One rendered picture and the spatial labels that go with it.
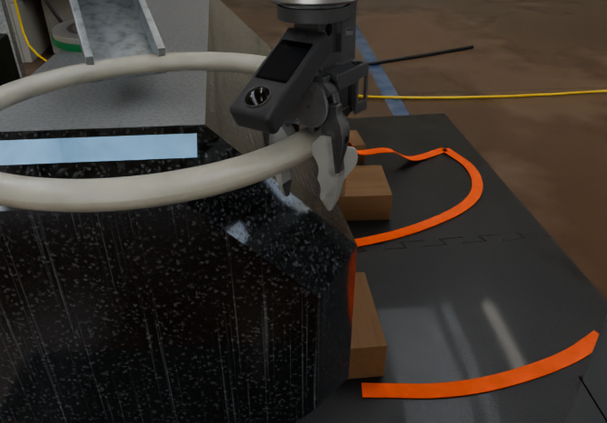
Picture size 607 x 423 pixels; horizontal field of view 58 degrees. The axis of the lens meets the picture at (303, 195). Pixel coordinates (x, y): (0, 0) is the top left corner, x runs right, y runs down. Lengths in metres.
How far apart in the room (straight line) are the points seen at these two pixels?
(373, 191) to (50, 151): 1.43
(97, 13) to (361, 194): 1.27
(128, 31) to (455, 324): 1.23
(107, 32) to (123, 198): 0.59
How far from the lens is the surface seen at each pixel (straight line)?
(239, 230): 0.86
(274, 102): 0.48
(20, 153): 0.91
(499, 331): 1.77
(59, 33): 1.32
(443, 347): 1.68
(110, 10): 1.11
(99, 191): 0.50
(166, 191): 0.50
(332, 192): 0.57
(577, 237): 2.30
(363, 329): 1.52
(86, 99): 1.00
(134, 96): 0.99
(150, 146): 0.86
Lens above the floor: 1.22
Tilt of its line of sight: 32 degrees down
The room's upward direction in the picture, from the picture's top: straight up
